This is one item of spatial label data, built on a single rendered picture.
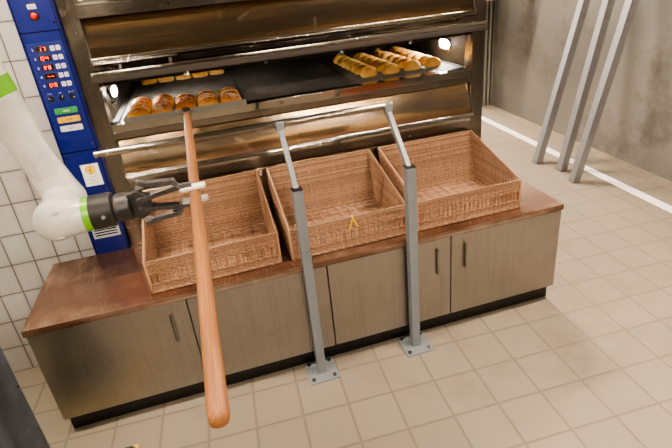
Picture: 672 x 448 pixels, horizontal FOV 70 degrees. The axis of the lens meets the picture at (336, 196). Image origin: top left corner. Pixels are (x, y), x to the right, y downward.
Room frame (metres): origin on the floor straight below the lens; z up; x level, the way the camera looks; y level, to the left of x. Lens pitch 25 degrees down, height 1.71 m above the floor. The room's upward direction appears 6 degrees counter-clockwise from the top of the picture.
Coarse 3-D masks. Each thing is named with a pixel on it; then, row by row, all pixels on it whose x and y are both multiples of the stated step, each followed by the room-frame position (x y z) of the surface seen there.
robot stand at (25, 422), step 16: (0, 352) 1.20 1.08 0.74; (0, 368) 1.17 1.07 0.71; (0, 384) 1.13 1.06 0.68; (16, 384) 1.20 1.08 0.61; (0, 400) 1.10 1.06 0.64; (16, 400) 1.16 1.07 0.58; (0, 416) 1.07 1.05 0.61; (16, 416) 1.13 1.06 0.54; (32, 416) 1.20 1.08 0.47; (0, 432) 1.04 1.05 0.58; (16, 432) 1.10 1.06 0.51; (32, 432) 1.16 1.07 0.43
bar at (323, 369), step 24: (288, 120) 1.95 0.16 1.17; (312, 120) 1.98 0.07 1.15; (144, 144) 1.82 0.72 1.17; (168, 144) 1.84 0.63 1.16; (288, 168) 1.81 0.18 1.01; (408, 168) 1.83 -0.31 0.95; (408, 192) 1.83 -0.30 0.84; (408, 216) 1.83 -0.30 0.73; (408, 240) 1.84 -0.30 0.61; (312, 264) 1.73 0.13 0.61; (408, 264) 1.85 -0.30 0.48; (312, 288) 1.72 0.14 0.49; (408, 288) 1.86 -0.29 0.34; (312, 312) 1.72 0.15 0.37; (312, 336) 1.75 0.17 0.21; (408, 336) 1.91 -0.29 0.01; (312, 384) 1.66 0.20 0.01
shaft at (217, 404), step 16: (192, 144) 1.63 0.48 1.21; (192, 160) 1.46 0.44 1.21; (192, 176) 1.31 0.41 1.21; (192, 192) 1.20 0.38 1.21; (192, 208) 1.10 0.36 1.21; (192, 224) 1.02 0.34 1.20; (208, 256) 0.87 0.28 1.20; (208, 272) 0.80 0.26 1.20; (208, 288) 0.74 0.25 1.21; (208, 304) 0.69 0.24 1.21; (208, 320) 0.65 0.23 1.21; (208, 336) 0.61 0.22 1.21; (208, 352) 0.57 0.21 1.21; (208, 368) 0.54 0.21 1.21; (208, 384) 0.51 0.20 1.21; (224, 384) 0.51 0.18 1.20; (208, 400) 0.48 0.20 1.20; (224, 400) 0.48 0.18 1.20; (208, 416) 0.46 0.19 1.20; (224, 416) 0.46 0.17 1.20
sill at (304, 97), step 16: (384, 80) 2.49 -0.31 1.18; (400, 80) 2.47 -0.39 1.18; (416, 80) 2.49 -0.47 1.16; (432, 80) 2.51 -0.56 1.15; (288, 96) 2.35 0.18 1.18; (304, 96) 2.35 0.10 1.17; (320, 96) 2.37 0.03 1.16; (336, 96) 2.39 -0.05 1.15; (208, 112) 2.24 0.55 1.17; (224, 112) 2.26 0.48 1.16; (240, 112) 2.28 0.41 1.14; (112, 128) 2.14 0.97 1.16; (128, 128) 2.16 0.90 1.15; (144, 128) 2.17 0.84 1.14
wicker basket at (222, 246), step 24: (216, 192) 2.19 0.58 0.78; (240, 192) 2.21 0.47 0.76; (264, 192) 2.09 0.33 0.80; (216, 216) 2.15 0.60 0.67; (240, 216) 2.17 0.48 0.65; (264, 216) 2.16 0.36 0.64; (144, 240) 1.80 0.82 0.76; (168, 240) 2.07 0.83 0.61; (192, 240) 2.08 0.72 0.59; (216, 240) 2.06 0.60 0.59; (240, 240) 1.77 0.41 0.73; (264, 240) 1.79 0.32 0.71; (144, 264) 1.67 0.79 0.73; (168, 264) 1.69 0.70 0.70; (192, 264) 1.71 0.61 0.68; (216, 264) 1.74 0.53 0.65; (240, 264) 1.76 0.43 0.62; (264, 264) 1.79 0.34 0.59; (168, 288) 1.68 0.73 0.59
